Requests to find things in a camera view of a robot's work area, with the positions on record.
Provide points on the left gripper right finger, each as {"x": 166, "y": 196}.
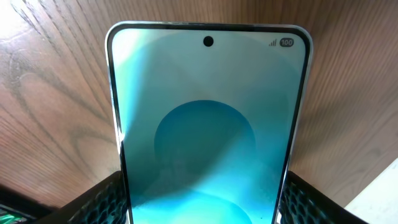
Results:
{"x": 302, "y": 203}

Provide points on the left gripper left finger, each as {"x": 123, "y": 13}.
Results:
{"x": 106, "y": 203}

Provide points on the smartphone with teal screen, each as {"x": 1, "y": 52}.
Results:
{"x": 205, "y": 117}

